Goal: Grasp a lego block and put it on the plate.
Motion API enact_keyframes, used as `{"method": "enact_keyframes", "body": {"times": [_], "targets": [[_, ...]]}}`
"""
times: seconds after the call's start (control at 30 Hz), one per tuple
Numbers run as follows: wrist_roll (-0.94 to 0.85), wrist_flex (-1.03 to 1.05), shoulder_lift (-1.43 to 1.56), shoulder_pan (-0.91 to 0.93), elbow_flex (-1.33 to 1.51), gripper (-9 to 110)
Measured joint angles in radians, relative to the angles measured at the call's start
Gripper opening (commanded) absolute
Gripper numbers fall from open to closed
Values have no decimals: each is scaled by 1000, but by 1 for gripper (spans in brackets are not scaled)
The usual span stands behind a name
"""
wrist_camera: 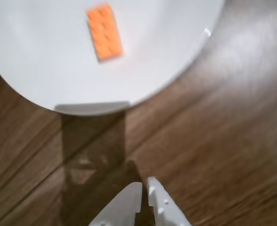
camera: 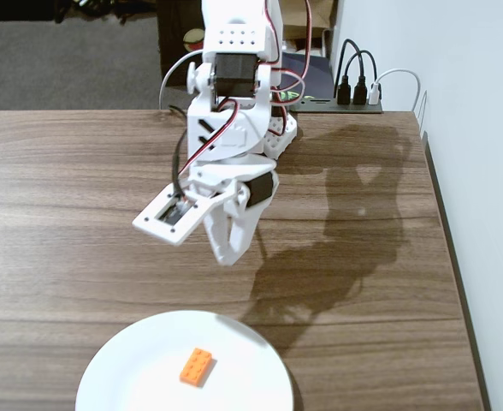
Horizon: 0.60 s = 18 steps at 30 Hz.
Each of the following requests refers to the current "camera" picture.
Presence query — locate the black furniture clutter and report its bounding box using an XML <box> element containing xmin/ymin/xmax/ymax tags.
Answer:
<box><xmin>0</xmin><ymin>0</ymin><xmax>158</xmax><ymax>25</ymax></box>

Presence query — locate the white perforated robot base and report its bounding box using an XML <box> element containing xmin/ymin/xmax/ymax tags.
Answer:
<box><xmin>261</xmin><ymin>110</ymin><xmax>299</xmax><ymax>161</ymax></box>

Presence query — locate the red and white ball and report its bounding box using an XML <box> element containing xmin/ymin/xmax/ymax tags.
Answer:
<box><xmin>182</xmin><ymin>28</ymin><xmax>206</xmax><ymax>53</ymax></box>

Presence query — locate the black usb cable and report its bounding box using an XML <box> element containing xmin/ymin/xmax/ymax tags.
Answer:
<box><xmin>344</xmin><ymin>50</ymin><xmax>380</xmax><ymax>107</ymax></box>
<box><xmin>334</xmin><ymin>39</ymin><xmax>367</xmax><ymax>107</ymax></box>

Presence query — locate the orange lego block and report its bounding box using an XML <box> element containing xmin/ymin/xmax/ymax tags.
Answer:
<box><xmin>179</xmin><ymin>347</ymin><xmax>217</xmax><ymax>389</ymax></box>

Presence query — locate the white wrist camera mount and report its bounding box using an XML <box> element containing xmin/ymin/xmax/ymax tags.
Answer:
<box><xmin>132</xmin><ymin>182</ymin><xmax>226</xmax><ymax>249</ymax></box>

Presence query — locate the black camera cable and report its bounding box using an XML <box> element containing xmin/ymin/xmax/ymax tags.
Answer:
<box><xmin>168</xmin><ymin>104</ymin><xmax>189</xmax><ymax>203</ymax></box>

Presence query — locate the red black servo wire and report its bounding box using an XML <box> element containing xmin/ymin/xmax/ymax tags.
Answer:
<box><xmin>177</xmin><ymin>97</ymin><xmax>241</xmax><ymax>177</ymax></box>
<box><xmin>270</xmin><ymin>0</ymin><xmax>315</xmax><ymax>129</ymax></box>

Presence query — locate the dark cabinet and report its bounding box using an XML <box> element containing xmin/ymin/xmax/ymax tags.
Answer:
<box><xmin>156</xmin><ymin>0</ymin><xmax>205</xmax><ymax>89</ymax></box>

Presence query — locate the thin white camera cable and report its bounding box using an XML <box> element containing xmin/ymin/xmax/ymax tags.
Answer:
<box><xmin>158</xmin><ymin>50</ymin><xmax>205</xmax><ymax>111</ymax></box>

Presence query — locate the black usb hub with cables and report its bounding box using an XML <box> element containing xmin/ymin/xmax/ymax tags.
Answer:
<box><xmin>279</xmin><ymin>53</ymin><xmax>335</xmax><ymax>104</ymax></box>

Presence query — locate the brown paper bag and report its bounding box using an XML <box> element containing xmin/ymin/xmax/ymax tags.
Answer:
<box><xmin>279</xmin><ymin>0</ymin><xmax>339</xmax><ymax>32</ymax></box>

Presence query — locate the white round plate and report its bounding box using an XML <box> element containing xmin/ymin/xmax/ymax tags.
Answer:
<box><xmin>74</xmin><ymin>309</ymin><xmax>297</xmax><ymax>411</ymax></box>

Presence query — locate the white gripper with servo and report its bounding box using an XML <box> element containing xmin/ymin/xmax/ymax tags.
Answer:
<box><xmin>186</xmin><ymin>153</ymin><xmax>281</xmax><ymax>268</ymax></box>

